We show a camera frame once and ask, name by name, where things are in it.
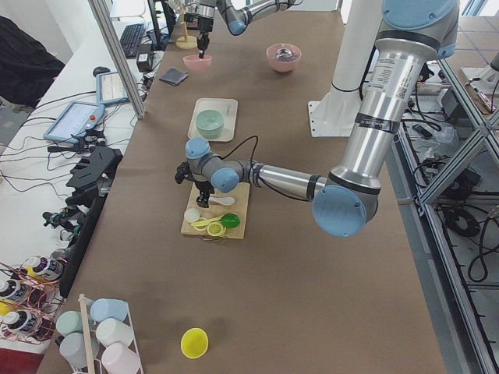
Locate green bowl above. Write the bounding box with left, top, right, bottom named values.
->
left=196, top=109, right=224, bottom=131
left=199, top=132, right=221, bottom=140
left=196, top=127, right=223, bottom=133

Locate black computer mouse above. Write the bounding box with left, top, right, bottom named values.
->
left=92, top=66, right=111, bottom=77

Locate aluminium frame post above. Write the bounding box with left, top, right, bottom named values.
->
left=87, top=0, right=146, bottom=119

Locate lemon slice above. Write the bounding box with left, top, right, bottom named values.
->
left=193, top=226, right=207, bottom=235

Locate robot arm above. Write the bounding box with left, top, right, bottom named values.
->
left=192, top=0, right=300, bottom=59
left=175, top=1, right=459, bottom=237

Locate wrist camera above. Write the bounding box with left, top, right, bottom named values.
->
left=175, top=161, right=194, bottom=184
left=184, top=12, right=196, bottom=23

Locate cream serving tray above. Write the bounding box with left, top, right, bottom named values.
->
left=187, top=98, right=238, bottom=143

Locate top green bowl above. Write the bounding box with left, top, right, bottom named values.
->
left=196, top=109, right=224, bottom=131

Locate yellow plastic spoon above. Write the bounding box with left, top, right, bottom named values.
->
left=190, top=216, right=222, bottom=227

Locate blue teach pendant tablet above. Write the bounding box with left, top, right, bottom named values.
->
left=43, top=101, right=105, bottom=143

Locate bamboo cutting board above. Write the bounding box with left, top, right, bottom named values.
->
left=181, top=183, right=250, bottom=239

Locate small pink bowl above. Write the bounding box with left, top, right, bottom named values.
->
left=182, top=55, right=212, bottom=72

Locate grey plastic cup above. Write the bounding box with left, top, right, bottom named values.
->
left=59, top=332, right=87, bottom=369

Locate white ceramic spoon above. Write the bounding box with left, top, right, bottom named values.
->
left=208, top=196, right=235, bottom=206

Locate white plastic cup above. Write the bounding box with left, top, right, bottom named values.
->
left=95, top=318, right=133, bottom=347

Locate wooden mug tree stand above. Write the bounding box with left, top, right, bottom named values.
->
left=167, top=0, right=197, bottom=50

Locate green lime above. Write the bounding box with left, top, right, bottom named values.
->
left=221, top=213, right=241, bottom=228

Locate wooden cup rack post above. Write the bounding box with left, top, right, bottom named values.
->
left=78, top=294, right=96, bottom=374

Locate pink plastic cup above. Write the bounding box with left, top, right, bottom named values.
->
left=101, top=342, right=140, bottom=374

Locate black power adapter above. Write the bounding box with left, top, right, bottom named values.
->
left=136, top=44, right=154, bottom=72

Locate blue plastic cup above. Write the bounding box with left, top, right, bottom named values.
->
left=90, top=298, right=129, bottom=323

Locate bottom green bowl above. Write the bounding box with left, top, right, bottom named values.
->
left=199, top=132, right=221, bottom=140

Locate green plastic cup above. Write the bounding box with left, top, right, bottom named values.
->
left=55, top=311, right=83, bottom=337

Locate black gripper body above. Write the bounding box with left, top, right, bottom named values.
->
left=195, top=0, right=216, bottom=49
left=194, top=180, right=214, bottom=200

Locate middle green bowl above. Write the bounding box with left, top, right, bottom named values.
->
left=196, top=127, right=223, bottom=133

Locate lemon half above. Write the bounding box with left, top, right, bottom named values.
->
left=206, top=221, right=226, bottom=237

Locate copper wire bottle basket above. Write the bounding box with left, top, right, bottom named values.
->
left=1, top=256, right=66, bottom=344

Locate black tool holder stand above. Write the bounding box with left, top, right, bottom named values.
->
left=42, top=146, right=123, bottom=298

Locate grey folded cloth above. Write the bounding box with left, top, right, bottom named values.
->
left=159, top=67, right=189, bottom=86

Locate large pink bowl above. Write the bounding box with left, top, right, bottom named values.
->
left=266, top=43, right=302, bottom=72

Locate black keyboard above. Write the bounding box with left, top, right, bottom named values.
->
left=119, top=23, right=145, bottom=58

